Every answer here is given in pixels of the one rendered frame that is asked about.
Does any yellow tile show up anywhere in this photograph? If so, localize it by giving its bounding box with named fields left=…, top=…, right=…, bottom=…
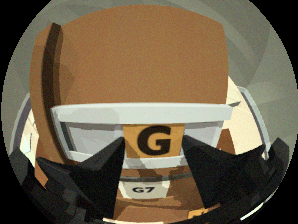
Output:
left=188, top=208, right=209, bottom=218
left=124, top=123, right=185, bottom=159

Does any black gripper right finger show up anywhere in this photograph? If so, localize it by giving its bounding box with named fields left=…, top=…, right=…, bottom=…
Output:
left=181, top=135, right=266, bottom=209

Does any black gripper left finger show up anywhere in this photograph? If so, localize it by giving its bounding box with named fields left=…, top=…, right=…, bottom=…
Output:
left=36, top=136, right=125, bottom=220

